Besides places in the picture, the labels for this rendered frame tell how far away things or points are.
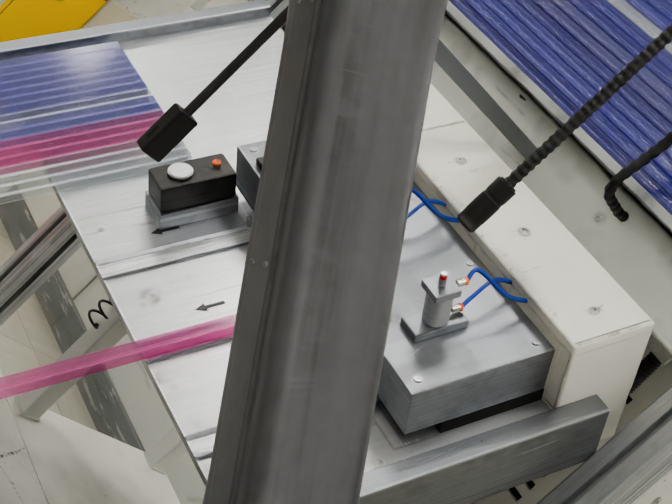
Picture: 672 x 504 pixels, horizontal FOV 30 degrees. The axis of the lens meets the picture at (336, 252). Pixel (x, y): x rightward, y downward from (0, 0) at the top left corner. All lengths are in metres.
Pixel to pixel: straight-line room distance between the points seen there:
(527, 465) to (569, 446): 0.04
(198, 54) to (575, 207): 0.49
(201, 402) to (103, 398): 2.55
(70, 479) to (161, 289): 0.64
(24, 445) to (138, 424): 1.78
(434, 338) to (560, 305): 0.11
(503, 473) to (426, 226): 0.23
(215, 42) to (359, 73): 0.96
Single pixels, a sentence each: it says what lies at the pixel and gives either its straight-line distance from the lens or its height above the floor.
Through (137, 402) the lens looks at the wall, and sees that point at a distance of 3.49.
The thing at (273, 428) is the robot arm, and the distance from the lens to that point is 0.49.
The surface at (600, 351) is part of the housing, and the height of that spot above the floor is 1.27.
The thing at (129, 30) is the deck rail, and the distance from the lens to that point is 1.45.
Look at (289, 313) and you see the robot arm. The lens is 0.48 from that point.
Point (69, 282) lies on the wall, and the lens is 3.87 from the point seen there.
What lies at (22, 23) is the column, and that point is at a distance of 4.36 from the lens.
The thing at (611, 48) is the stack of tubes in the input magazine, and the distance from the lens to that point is 1.19.
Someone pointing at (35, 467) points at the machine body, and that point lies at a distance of 1.67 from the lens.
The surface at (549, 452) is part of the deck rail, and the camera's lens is 1.06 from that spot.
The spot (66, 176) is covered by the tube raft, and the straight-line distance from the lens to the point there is 1.23.
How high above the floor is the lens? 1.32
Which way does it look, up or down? 9 degrees down
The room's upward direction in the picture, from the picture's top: 47 degrees clockwise
